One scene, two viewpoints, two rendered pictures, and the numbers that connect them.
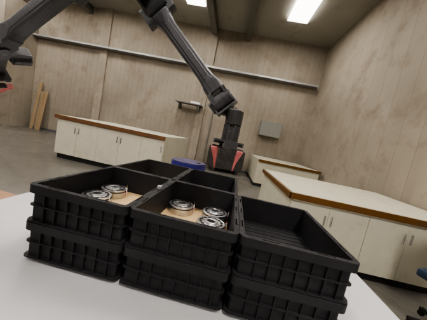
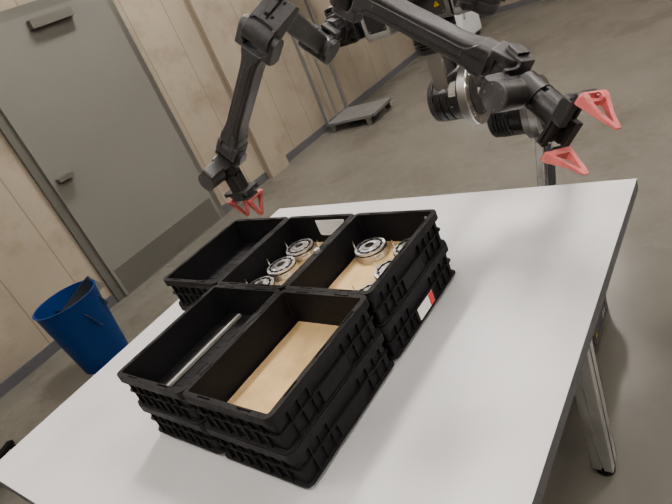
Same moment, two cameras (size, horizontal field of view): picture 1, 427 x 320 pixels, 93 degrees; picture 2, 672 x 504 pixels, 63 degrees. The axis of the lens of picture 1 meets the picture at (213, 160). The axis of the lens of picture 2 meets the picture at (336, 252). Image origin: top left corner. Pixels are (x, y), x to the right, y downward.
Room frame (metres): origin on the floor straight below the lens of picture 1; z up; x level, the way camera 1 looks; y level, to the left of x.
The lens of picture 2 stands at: (1.82, 1.17, 1.62)
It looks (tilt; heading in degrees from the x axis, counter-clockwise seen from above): 26 degrees down; 221
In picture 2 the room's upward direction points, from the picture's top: 24 degrees counter-clockwise
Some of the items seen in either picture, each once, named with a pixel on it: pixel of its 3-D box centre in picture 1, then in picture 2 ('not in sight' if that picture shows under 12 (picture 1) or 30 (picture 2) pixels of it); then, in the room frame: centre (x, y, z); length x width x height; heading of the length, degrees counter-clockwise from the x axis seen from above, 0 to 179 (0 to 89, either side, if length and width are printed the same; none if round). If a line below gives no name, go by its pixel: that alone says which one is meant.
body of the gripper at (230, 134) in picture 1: (230, 135); (237, 183); (0.70, -0.04, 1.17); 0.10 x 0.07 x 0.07; 85
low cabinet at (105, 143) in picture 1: (130, 146); not in sight; (5.36, 2.24, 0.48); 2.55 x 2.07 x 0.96; 84
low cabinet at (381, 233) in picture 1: (337, 218); not in sight; (2.83, -1.90, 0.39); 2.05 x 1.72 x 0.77; 87
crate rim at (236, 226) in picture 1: (196, 202); (287, 250); (0.70, 0.03, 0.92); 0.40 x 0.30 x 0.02; 175
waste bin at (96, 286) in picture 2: not in sight; (87, 324); (0.41, -2.23, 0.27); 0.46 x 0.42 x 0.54; 177
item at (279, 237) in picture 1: (277, 236); (234, 262); (0.67, -0.27, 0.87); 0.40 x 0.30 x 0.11; 175
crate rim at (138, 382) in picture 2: (210, 181); (201, 334); (1.10, -0.01, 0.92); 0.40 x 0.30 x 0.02; 175
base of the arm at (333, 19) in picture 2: not in sight; (337, 28); (0.28, 0.22, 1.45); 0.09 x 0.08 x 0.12; 87
